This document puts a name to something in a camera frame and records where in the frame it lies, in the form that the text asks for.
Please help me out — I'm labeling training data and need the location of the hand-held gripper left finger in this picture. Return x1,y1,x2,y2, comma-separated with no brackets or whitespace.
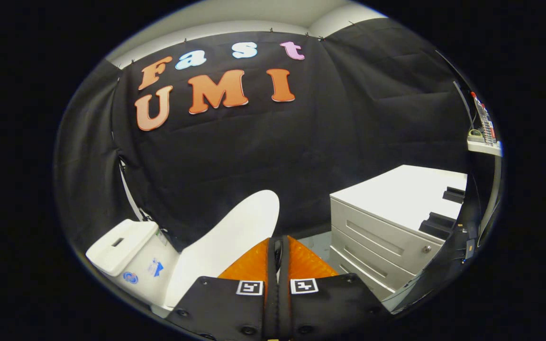
165,235,281,341

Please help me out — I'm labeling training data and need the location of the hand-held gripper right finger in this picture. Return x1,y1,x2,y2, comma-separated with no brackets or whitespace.
279,235,392,341

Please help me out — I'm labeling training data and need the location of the white drawer cabinet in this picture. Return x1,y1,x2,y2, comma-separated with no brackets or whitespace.
328,164,468,304

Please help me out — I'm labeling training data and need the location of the black block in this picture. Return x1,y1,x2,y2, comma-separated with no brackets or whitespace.
442,187,466,204
419,212,456,240

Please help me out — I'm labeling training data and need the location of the black backdrop cloth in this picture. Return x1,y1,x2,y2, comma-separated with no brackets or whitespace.
55,18,491,266

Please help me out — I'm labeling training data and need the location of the white side table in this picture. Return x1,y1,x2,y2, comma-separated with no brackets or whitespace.
466,135,503,247

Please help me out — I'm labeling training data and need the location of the clear plastic bottle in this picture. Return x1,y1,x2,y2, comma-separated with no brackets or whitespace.
471,91,496,144

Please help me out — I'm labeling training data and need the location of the white hose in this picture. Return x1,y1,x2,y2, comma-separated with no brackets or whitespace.
118,159,153,223

